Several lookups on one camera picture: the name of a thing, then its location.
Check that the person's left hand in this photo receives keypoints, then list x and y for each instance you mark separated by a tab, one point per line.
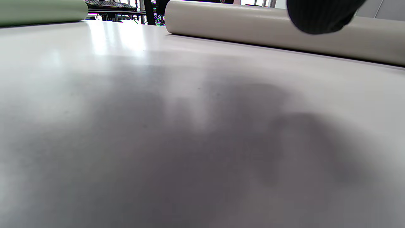
319	15

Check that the green desk mat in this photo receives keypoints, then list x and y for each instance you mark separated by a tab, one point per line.
38	11

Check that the black computer cart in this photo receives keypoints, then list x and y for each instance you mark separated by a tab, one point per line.
120	12

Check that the black keyboard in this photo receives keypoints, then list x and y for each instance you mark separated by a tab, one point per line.
107	3

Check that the grey desk mat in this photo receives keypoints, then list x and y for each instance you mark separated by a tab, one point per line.
253	28

